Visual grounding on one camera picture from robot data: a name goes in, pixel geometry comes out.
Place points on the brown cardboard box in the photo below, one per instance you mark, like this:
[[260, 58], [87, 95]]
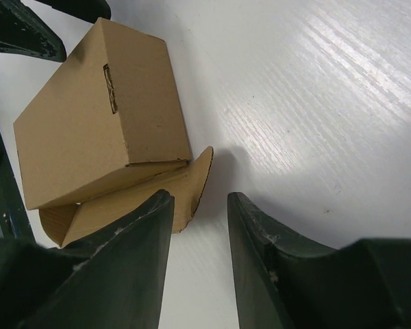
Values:
[[104, 134]]

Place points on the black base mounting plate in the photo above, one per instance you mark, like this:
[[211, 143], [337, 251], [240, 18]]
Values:
[[14, 222]]

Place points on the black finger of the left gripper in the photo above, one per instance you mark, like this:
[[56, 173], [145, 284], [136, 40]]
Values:
[[23, 32], [86, 10]]

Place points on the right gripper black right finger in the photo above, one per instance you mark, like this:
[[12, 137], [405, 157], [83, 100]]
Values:
[[283, 279]]

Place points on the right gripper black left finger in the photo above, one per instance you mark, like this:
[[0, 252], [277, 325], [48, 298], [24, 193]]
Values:
[[112, 278]]

